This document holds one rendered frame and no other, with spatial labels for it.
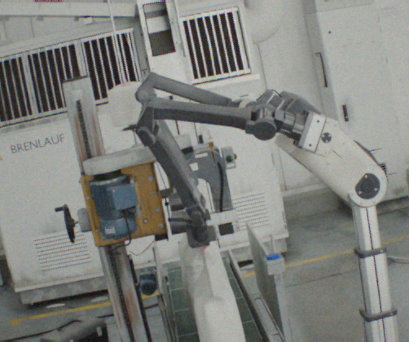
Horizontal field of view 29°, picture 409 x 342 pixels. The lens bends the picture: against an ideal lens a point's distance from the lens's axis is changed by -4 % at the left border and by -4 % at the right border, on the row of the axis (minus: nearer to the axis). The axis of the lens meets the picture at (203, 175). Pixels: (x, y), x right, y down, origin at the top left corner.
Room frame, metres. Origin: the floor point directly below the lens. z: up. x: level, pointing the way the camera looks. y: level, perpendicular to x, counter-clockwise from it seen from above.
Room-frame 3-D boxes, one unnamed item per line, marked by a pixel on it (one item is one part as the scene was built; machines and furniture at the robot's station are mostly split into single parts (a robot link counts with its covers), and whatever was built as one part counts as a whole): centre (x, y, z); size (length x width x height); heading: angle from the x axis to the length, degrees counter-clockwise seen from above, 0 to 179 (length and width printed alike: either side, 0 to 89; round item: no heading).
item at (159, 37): (5.99, 0.11, 1.82); 0.51 x 0.27 x 0.71; 3
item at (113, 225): (3.38, 0.39, 1.21); 0.15 x 0.15 x 0.25
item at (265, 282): (4.13, -0.22, 0.54); 1.05 x 0.02 x 0.41; 3
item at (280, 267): (3.44, -0.22, 0.81); 0.08 x 0.08 x 0.06; 3
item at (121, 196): (3.29, 0.34, 1.25); 0.10 x 0.08 x 0.12; 118
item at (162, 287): (4.11, 0.32, 0.54); 1.05 x 0.02 x 0.41; 3
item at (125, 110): (3.39, 0.24, 1.61); 0.17 x 0.17 x 0.17
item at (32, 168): (6.77, 0.57, 1.05); 2.28 x 1.16 x 2.09; 93
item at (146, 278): (5.19, 0.47, 0.35); 0.30 x 0.15 x 0.15; 3
